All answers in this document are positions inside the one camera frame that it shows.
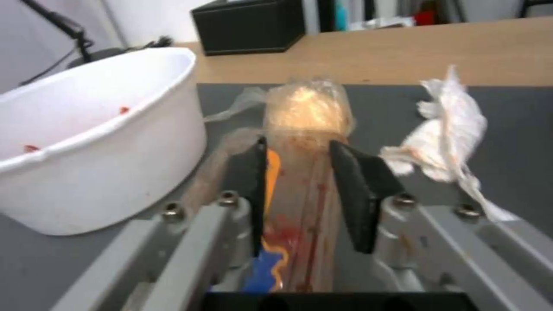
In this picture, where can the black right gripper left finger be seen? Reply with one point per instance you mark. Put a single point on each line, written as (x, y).
(203, 246)

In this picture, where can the white takeout bowl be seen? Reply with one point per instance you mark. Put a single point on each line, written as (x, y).
(93, 142)

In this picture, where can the black leather box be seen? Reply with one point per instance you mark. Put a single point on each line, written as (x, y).
(250, 24)

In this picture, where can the crumpled stained white napkin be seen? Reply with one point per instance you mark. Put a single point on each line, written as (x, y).
(445, 142)

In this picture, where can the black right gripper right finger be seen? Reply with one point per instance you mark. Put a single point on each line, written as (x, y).
(414, 239)

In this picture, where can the black desk lamp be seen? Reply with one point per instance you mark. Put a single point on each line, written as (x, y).
(82, 42)

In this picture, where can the clear plastic chopstick wrapper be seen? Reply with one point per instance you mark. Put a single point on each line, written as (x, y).
(302, 181)

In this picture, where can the dark grey desk mat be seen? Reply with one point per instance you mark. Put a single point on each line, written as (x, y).
(510, 136)

